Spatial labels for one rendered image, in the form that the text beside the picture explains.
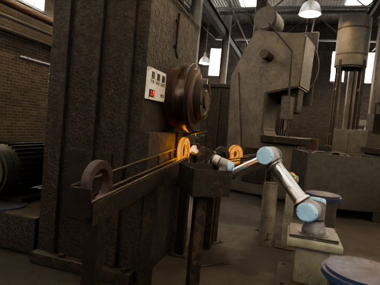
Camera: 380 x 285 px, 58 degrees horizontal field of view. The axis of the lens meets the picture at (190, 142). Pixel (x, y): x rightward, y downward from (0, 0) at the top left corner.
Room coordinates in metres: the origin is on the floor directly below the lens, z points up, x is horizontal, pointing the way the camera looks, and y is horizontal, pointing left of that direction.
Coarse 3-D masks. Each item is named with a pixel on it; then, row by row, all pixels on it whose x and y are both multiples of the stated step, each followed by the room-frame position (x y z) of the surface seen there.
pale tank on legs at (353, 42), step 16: (352, 16) 9.82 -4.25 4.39; (368, 16) 9.77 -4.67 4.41; (352, 32) 9.80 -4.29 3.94; (368, 32) 9.81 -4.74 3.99; (336, 48) 10.20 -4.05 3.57; (352, 48) 9.78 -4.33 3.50; (368, 48) 9.88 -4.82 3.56; (336, 64) 10.09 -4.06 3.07; (352, 64) 9.81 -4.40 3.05; (336, 80) 9.97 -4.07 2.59; (352, 80) 10.15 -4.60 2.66; (336, 96) 9.94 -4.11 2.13; (352, 96) 10.13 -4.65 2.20; (352, 128) 10.37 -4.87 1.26
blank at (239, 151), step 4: (232, 148) 2.82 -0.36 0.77; (236, 148) 2.84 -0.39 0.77; (240, 148) 2.87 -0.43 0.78; (232, 152) 2.82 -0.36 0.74; (236, 152) 2.89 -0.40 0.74; (240, 152) 2.88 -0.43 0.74; (232, 156) 2.82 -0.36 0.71; (236, 156) 2.88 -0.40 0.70; (240, 156) 2.88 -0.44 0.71; (232, 160) 2.82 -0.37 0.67
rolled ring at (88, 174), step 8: (96, 160) 1.30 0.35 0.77; (88, 168) 1.25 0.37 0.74; (96, 168) 1.27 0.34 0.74; (104, 168) 1.32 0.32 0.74; (88, 176) 1.23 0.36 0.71; (104, 176) 1.37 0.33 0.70; (112, 176) 1.39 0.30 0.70; (80, 184) 1.23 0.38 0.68; (88, 184) 1.22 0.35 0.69; (104, 184) 1.37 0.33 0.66; (112, 184) 1.39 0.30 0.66; (104, 192) 1.35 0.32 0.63
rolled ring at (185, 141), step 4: (180, 140) 2.30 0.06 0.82; (184, 140) 2.30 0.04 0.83; (188, 140) 2.39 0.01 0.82; (180, 144) 2.28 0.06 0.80; (184, 144) 2.40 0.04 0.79; (188, 144) 2.39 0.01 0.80; (180, 148) 2.27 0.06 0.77; (184, 148) 2.42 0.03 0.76; (188, 148) 2.41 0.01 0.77; (180, 152) 2.26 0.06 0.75; (184, 152) 2.41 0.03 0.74; (188, 152) 2.41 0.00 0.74; (180, 156) 2.27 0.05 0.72; (184, 156) 2.40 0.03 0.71; (188, 156) 2.42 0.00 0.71
